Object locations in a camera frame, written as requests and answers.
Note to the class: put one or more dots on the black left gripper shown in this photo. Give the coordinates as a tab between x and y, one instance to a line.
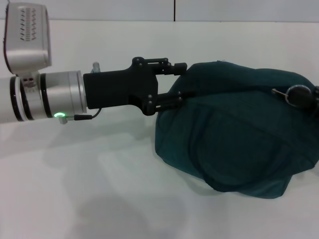
119	89

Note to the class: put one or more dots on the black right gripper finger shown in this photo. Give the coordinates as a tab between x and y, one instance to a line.
299	95

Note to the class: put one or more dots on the teal fabric zipper bag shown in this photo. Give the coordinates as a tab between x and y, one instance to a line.
236	139

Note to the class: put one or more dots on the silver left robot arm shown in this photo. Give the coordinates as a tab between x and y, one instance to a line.
45	95

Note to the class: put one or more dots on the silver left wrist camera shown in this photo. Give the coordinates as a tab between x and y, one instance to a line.
27	39

